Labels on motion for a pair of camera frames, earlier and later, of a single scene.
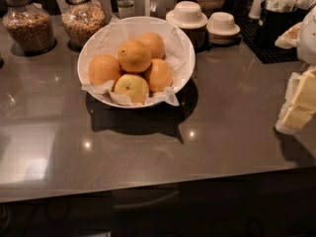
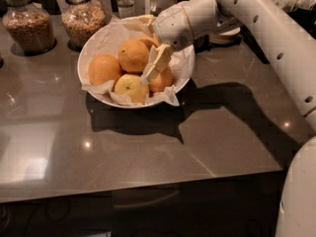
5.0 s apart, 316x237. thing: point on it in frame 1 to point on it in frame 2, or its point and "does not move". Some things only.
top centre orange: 133,56 does not move
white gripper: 307,39 to 172,26
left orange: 103,68 does not move
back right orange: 154,43 does not move
